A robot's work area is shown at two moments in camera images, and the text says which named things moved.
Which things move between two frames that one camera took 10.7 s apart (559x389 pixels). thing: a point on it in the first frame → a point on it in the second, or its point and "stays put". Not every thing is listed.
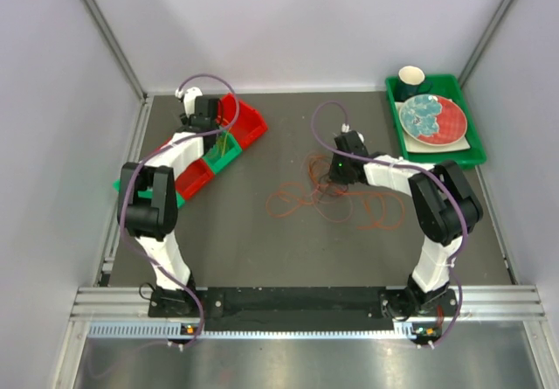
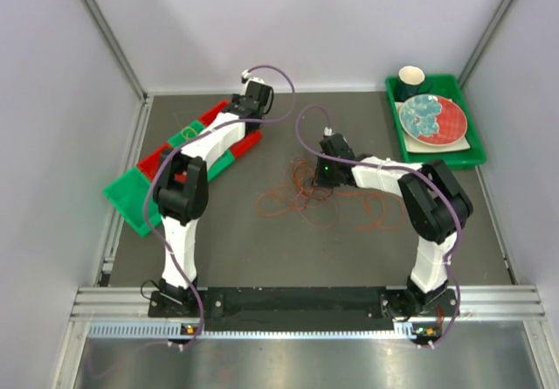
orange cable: [327, 193] → [297, 206]
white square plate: [415, 146] stays put
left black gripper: [189, 119] → [235, 99]
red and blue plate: [433, 120] stays put
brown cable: [330, 193] → [321, 187]
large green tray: [446, 85] stays put
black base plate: [304, 309] stays put
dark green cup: [411, 82] stays put
